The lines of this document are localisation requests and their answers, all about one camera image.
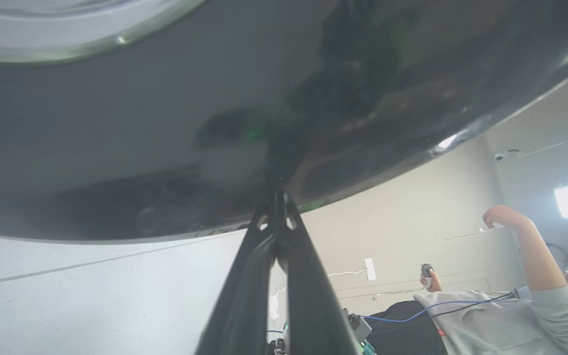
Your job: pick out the person's left hand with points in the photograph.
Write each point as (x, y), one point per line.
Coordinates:
(506, 217)

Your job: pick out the person's right hand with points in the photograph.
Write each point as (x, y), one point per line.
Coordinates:
(436, 285)

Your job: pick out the white security camera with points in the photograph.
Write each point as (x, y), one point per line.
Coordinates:
(499, 157)

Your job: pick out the white wall socket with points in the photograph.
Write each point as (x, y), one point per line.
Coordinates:
(370, 269)

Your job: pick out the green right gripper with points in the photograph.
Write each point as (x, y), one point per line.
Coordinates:
(279, 347)

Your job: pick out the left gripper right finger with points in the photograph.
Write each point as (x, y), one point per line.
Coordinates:
(313, 315)

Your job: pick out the white handheld controller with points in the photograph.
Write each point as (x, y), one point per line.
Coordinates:
(497, 226)

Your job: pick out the person's left forearm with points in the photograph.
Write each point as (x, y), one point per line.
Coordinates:
(538, 256)

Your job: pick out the large dark glossy round door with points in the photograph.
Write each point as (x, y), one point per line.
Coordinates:
(116, 148)

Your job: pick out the black handheld controller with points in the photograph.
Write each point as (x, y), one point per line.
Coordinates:
(427, 270)

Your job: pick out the dark grey right wrist camera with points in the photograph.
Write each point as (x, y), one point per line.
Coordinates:
(359, 326)

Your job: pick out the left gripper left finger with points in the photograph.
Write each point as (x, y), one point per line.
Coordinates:
(244, 305)

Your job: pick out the person in grey sweatshirt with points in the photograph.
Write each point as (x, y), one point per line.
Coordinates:
(486, 325)

